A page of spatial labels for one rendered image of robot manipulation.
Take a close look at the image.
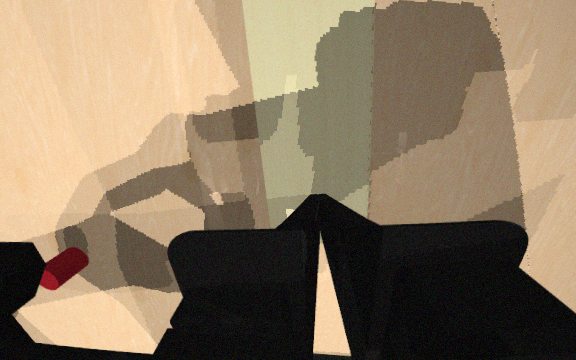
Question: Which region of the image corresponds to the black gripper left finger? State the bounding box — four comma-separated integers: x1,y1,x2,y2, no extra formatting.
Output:
167,194,320,360

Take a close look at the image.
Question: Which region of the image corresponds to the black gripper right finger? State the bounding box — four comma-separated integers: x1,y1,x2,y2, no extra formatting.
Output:
318,194,529,360

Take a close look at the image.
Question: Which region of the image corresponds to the dark red cylinder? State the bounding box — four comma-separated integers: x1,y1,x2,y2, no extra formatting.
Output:
40,247,89,291

